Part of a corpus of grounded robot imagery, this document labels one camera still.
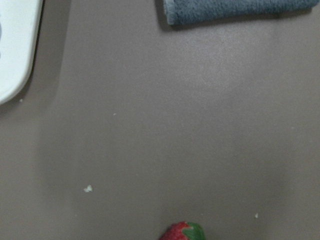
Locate red strawberry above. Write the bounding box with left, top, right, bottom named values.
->
left=160, top=221, right=206, bottom=240

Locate grey folded cloth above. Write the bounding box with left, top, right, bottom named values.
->
left=163, top=0, right=319, bottom=25

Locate cream rabbit tray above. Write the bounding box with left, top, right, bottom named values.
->
left=0, top=0, right=43, bottom=104

